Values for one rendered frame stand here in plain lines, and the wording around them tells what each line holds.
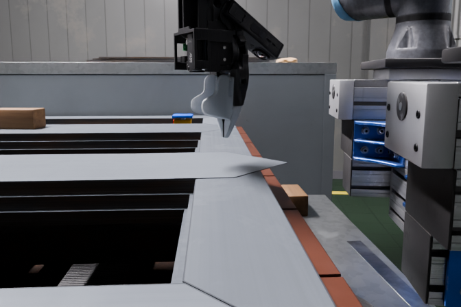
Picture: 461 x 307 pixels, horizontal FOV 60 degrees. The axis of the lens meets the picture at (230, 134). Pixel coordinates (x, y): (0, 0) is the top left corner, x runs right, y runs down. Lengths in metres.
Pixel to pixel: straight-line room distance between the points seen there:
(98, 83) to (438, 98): 1.18
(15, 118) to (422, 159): 0.95
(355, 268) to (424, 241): 0.21
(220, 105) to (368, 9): 0.59
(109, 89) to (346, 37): 2.95
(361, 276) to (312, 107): 0.85
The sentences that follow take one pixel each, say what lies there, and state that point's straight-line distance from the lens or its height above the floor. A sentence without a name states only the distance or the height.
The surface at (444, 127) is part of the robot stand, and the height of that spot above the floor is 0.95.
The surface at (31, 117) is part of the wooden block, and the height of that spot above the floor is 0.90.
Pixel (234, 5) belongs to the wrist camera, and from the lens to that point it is 0.57.
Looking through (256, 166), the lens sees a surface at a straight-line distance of 0.58.
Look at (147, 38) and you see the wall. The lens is 4.15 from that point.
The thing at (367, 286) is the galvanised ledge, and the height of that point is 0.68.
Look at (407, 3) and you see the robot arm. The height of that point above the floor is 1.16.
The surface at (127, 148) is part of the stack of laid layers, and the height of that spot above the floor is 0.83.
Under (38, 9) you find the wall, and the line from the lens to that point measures 4.63.
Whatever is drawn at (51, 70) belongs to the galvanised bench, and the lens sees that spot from 1.50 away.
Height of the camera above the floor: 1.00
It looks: 8 degrees down
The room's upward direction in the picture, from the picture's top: straight up
